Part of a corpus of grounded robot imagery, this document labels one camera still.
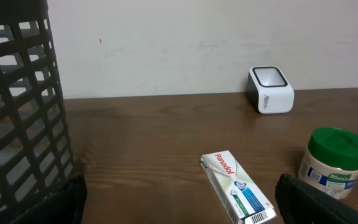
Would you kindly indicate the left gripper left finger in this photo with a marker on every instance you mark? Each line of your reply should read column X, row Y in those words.
column 64, row 203

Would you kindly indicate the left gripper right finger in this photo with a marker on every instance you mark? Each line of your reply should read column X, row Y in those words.
column 301, row 203

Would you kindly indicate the green lidded jar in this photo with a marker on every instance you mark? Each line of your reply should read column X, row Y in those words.
column 330, row 161

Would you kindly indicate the grey plastic basket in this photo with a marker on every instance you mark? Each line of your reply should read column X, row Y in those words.
column 35, row 147

